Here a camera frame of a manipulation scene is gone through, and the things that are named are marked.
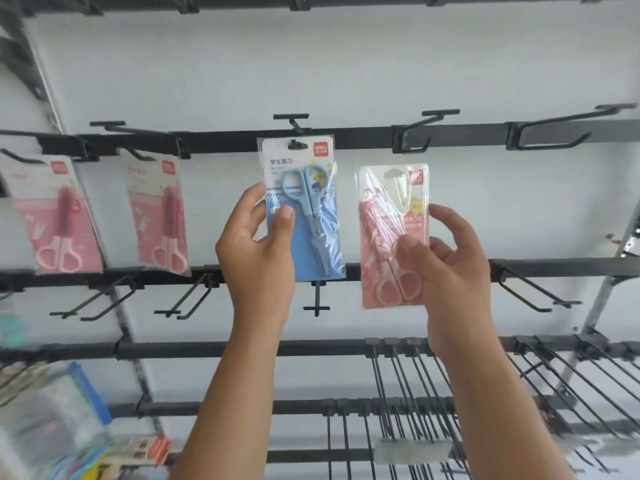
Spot black wire display hook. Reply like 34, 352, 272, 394
49, 274, 145, 322
391, 109, 461, 155
273, 113, 313, 145
505, 103, 638, 152
153, 273, 221, 321
303, 280, 331, 316
0, 135, 99, 165
488, 259, 584, 313
89, 120, 192, 162

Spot pink scissors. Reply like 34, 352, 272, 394
35, 187, 82, 273
151, 184, 189, 274
359, 199, 424, 302

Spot black slotted rack upright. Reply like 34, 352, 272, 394
0, 0, 168, 438

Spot person's left hand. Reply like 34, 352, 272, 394
215, 182, 297, 321

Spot beige stationery packet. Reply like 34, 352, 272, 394
0, 361, 53, 408

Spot white label tag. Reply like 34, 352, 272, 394
373, 439, 454, 466

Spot person's left forearm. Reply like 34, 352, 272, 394
169, 315, 288, 480

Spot pink scissors packet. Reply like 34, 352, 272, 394
354, 163, 431, 310
0, 154, 105, 276
117, 148, 192, 278

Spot row of long black pegs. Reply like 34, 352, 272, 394
320, 335, 640, 480

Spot orange stationery packet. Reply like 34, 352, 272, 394
106, 434, 174, 468

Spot person's right forearm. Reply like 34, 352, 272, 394
429, 322, 573, 480

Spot clear packet with blue edge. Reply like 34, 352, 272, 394
0, 362, 114, 480

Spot person's right hand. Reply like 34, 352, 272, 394
394, 203, 496, 354

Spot silver slotted rack upright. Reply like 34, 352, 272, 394
552, 197, 640, 400

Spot black rack crossbar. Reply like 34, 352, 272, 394
165, 447, 481, 465
0, 120, 640, 158
0, 0, 640, 16
107, 397, 640, 435
0, 335, 640, 363
0, 257, 640, 291

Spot blue scissors packet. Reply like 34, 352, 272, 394
256, 134, 348, 283

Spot blue scissors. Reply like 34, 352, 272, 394
281, 165, 333, 276

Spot teal packet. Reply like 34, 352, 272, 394
0, 314, 27, 346

